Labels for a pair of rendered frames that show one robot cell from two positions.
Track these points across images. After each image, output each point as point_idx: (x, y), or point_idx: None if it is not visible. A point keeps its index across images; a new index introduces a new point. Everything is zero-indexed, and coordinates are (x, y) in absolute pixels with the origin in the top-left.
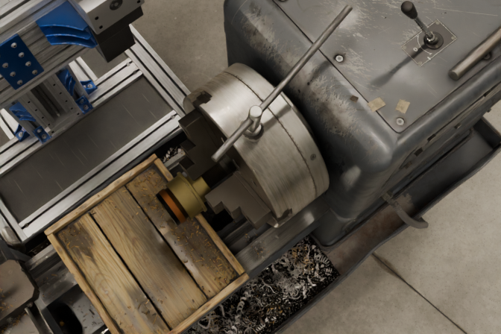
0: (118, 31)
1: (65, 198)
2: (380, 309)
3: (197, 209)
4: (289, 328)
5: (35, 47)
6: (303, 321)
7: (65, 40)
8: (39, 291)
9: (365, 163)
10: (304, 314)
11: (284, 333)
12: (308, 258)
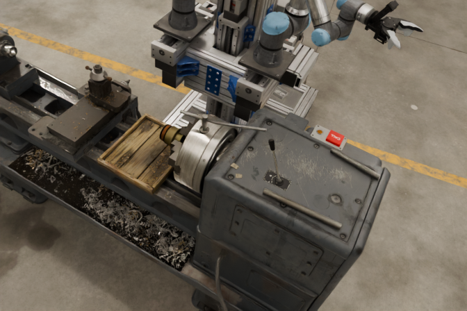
0: (244, 107)
1: None
2: None
3: (168, 139)
4: (149, 303)
5: (222, 83)
6: (156, 309)
7: (231, 91)
8: (118, 110)
9: (207, 174)
10: (160, 309)
11: (145, 300)
12: (181, 250)
